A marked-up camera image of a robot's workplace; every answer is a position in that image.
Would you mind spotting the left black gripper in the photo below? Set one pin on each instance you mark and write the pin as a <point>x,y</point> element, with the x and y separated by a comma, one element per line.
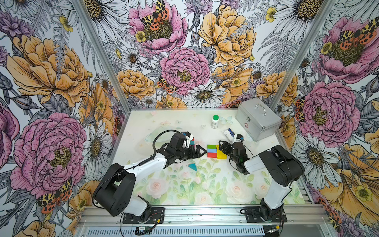
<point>192,154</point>

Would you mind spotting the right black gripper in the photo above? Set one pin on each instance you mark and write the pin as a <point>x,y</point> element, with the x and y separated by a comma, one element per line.
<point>228,146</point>

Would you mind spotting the teal triangular block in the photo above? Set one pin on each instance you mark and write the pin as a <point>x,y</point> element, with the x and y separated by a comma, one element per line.
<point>193,167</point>

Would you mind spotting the red block cluster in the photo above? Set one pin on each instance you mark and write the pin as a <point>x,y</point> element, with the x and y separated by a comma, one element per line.
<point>212,155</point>

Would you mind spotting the green rectangular block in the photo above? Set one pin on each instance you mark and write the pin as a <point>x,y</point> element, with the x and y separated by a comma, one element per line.
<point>212,147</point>

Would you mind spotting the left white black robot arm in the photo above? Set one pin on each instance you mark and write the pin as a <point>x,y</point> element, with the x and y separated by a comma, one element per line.
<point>115,191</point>

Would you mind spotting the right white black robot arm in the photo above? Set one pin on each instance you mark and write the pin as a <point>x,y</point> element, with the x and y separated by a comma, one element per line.
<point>282,166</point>

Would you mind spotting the blue white plastic packet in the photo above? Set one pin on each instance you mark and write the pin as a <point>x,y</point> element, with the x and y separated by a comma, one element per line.
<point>229,134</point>

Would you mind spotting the white bottle green cap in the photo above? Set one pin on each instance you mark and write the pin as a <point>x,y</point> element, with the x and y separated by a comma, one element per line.
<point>215,121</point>

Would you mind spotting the silver metal case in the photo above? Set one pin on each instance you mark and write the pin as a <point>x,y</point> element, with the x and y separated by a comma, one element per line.
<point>258,119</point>

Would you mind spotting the small green circuit board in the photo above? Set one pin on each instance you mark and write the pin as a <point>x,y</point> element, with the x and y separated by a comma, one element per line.
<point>142,230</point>

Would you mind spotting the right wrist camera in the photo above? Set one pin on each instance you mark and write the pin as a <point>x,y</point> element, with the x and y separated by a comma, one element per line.
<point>238,140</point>

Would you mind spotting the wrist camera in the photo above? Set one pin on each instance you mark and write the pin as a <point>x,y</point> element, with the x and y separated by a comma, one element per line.
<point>186,143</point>
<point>238,140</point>

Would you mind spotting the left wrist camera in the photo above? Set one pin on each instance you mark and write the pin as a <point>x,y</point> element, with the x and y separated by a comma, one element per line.
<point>186,143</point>

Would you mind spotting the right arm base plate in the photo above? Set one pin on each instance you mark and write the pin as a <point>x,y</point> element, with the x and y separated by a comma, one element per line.
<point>262,214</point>

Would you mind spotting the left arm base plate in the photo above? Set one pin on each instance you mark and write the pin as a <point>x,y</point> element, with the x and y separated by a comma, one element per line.
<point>154,215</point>

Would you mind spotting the aluminium front rail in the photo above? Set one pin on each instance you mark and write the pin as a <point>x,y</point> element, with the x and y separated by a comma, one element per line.
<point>208,215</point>

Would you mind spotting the right aluminium frame post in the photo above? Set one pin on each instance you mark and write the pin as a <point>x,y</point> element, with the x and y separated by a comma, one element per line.
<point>318,24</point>

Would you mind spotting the aluminium frame post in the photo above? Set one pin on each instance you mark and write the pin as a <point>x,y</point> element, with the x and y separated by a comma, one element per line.
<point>84,17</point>
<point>318,24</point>

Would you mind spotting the left aluminium frame post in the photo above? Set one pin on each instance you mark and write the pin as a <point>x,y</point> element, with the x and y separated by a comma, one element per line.
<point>84,17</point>

